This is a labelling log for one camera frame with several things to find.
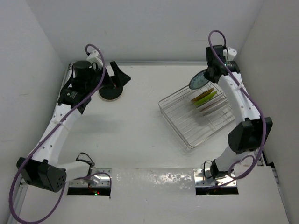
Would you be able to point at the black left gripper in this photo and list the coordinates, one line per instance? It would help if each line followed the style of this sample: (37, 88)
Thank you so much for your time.
(120, 78)

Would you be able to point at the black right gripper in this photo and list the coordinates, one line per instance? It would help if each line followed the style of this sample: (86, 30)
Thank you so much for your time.
(210, 79)

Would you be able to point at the grey-blue plate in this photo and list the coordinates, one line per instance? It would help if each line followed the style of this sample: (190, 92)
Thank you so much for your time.
(198, 81)

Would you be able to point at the black plate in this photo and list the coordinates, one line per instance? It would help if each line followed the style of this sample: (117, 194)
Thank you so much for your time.
(111, 92)

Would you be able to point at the beige plate with characters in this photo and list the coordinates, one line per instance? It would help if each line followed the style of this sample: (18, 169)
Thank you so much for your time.
(106, 99)

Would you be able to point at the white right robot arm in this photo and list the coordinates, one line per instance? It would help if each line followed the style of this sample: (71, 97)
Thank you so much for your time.
(252, 127)

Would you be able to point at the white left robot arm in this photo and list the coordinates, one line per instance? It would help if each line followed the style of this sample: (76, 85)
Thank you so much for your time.
(42, 170)

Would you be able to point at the mustard yellow plate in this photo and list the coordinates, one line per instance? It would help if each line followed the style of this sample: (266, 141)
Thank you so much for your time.
(201, 96)

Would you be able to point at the lime green plate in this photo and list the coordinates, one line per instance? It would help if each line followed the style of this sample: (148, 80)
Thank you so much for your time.
(205, 99)

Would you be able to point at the white plate with red rim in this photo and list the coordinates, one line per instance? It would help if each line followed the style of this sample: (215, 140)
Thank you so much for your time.
(213, 106)

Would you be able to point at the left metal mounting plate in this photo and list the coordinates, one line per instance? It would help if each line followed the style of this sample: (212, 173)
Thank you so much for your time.
(100, 177)

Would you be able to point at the metal mounting plate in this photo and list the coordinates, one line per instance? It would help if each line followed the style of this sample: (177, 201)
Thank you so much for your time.
(100, 177)
(203, 178)

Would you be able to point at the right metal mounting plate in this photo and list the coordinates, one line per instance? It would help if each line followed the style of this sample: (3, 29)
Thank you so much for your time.
(203, 178)

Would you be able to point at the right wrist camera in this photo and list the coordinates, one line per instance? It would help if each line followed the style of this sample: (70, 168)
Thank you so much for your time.
(229, 53)

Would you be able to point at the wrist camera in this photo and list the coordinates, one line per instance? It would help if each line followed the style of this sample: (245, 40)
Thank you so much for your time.
(94, 57)
(229, 53)

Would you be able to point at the back aluminium frame rail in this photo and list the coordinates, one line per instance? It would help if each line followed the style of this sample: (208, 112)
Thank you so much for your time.
(163, 63)

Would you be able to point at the aluminium frame rail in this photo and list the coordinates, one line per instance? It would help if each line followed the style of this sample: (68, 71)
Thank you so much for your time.
(163, 63)
(21, 187)
(263, 162)

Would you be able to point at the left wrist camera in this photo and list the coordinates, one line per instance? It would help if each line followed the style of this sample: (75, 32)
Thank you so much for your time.
(94, 57)

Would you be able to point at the wire dish rack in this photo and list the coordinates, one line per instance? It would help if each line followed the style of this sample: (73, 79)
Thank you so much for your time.
(191, 126)

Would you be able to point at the right aluminium frame rail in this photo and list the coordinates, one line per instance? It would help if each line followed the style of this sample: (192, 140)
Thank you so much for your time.
(263, 162)

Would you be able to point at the left aluminium frame rail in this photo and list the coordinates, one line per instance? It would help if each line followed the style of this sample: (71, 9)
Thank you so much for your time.
(21, 187)

